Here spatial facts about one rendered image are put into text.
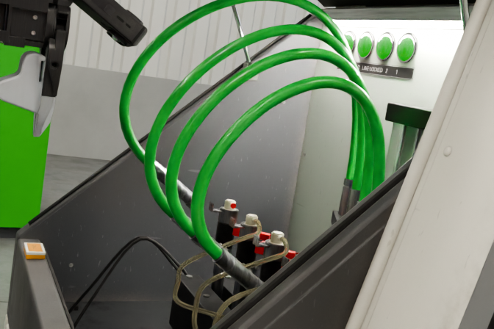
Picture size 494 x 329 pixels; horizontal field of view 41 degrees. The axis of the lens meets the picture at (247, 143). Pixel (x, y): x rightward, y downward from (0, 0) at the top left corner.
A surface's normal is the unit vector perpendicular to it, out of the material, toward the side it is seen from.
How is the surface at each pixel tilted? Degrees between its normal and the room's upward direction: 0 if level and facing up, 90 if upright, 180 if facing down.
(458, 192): 76
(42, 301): 0
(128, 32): 86
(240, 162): 90
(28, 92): 93
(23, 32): 90
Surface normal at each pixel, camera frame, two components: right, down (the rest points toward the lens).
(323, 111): -0.91, -0.09
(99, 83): 0.27, 0.16
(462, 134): -0.84, -0.33
